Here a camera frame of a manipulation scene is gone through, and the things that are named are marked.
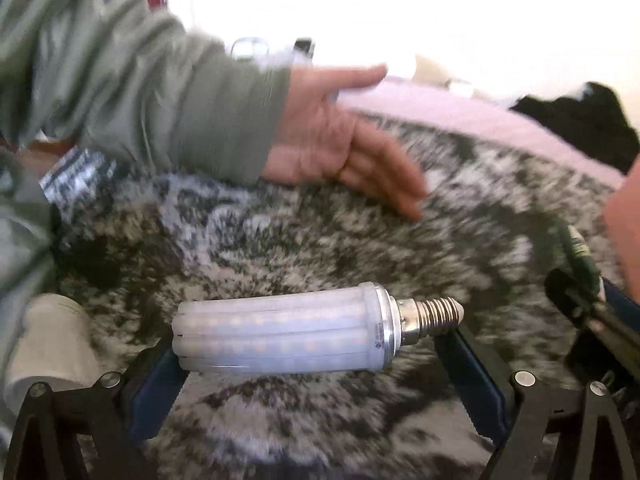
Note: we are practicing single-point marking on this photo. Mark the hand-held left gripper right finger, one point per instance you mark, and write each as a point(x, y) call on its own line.
point(472, 390)

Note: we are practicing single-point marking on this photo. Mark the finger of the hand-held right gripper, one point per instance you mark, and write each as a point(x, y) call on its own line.
point(625, 307)
point(575, 295)

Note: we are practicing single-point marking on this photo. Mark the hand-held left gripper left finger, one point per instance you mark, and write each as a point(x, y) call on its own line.
point(155, 400)

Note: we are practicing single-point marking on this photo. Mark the green pen-shaped item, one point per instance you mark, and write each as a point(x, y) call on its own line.
point(580, 255)

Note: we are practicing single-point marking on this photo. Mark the white corn LED bulb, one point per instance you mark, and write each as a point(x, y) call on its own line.
point(280, 330)

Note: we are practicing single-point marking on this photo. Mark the person's right forearm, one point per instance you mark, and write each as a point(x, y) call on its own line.
point(625, 220)

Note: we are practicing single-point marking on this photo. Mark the white plastic bottle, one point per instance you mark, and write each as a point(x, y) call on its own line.
point(50, 345)

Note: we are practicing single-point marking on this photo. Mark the black cloth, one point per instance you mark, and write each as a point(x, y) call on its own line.
point(585, 120)

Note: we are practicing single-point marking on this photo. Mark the pink quilted mat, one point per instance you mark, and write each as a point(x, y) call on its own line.
point(475, 115)

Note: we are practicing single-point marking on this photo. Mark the grey speckled fluffy blanket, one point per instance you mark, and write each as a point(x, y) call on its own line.
point(325, 240)

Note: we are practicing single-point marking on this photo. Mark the white charger plug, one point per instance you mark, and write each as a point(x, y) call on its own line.
point(461, 87)

